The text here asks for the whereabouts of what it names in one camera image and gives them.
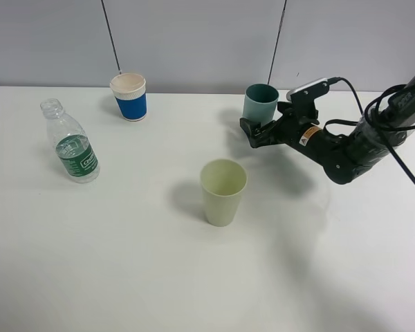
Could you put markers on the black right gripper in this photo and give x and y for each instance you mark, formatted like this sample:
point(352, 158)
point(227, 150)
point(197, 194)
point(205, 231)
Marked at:
point(297, 127)

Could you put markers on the teal plastic cup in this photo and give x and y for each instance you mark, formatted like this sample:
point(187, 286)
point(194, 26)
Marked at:
point(260, 103)

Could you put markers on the clear plastic water bottle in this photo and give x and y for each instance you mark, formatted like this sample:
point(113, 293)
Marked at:
point(70, 142)

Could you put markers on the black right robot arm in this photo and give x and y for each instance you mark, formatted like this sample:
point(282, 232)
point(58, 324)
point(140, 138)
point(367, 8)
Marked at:
point(342, 157)

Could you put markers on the pale green plastic cup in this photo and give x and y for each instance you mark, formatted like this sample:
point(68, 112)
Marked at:
point(222, 183)

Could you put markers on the blue white paper cup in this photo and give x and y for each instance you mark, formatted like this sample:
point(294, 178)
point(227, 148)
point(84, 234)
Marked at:
point(129, 90)

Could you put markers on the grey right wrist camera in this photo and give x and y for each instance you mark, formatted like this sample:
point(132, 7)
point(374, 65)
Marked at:
point(314, 89)

